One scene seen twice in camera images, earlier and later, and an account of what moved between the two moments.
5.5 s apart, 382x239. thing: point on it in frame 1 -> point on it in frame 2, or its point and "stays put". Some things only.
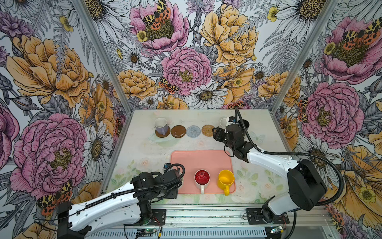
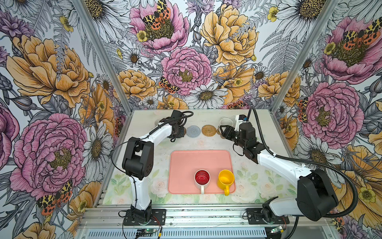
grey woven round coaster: (193, 131) stays put
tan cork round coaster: (207, 130) stays put
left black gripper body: (166, 193) -> (178, 134)
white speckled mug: (227, 122) stays put
